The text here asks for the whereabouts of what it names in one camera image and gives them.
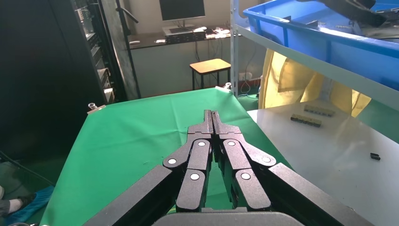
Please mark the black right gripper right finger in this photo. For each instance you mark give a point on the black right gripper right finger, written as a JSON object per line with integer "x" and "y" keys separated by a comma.
{"x": 240, "y": 156}

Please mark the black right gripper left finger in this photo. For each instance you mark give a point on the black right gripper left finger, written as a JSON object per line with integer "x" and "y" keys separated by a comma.
{"x": 196, "y": 156}

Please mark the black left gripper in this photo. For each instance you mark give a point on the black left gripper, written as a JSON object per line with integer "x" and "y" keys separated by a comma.
{"x": 349, "y": 7}

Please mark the blue plastic bin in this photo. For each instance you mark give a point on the blue plastic bin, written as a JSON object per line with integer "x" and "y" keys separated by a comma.
{"x": 311, "y": 43}

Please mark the green table cloth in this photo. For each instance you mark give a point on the green table cloth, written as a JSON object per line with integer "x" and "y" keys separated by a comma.
{"x": 131, "y": 140}

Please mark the silver binder clip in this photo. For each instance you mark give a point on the silver binder clip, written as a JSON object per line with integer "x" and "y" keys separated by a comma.
{"x": 225, "y": 88}
{"x": 95, "y": 108}

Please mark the grey connector strip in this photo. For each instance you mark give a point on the grey connector strip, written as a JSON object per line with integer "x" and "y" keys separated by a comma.
{"x": 305, "y": 120}
{"x": 319, "y": 110}

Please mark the white power strip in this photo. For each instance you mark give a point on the white power strip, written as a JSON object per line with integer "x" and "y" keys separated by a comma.
{"x": 245, "y": 76}

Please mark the yellow plastic bag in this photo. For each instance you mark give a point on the yellow plastic bag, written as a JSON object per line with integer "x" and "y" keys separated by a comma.
{"x": 290, "y": 81}

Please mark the wooden top stool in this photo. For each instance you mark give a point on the wooden top stool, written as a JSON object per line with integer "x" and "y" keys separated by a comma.
{"x": 210, "y": 65}

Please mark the dark top office desk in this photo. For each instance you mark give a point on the dark top office desk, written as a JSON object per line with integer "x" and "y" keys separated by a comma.
{"x": 162, "y": 68}

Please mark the black keyboard box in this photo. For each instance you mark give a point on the black keyboard box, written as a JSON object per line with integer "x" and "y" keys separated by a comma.
{"x": 185, "y": 36}

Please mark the black server rack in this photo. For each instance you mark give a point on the black server rack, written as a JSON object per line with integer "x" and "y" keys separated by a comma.
{"x": 99, "y": 62}

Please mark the small black plastic clip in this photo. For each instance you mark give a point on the small black plastic clip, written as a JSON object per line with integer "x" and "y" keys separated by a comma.
{"x": 375, "y": 156}

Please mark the black computer monitor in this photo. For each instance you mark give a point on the black computer monitor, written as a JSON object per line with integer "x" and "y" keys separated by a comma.
{"x": 180, "y": 9}

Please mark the blue shoe cover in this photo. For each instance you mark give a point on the blue shoe cover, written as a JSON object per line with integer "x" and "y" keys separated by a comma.
{"x": 34, "y": 202}

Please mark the person's foot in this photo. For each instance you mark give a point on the person's foot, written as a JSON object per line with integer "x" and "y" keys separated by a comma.
{"x": 12, "y": 206}

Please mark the stamped sheet metal bracket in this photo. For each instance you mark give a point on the stamped sheet metal bracket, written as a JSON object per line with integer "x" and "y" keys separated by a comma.
{"x": 380, "y": 32}

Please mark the grey upright shelf post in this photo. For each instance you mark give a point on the grey upright shelf post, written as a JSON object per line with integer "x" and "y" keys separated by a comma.
{"x": 234, "y": 46}

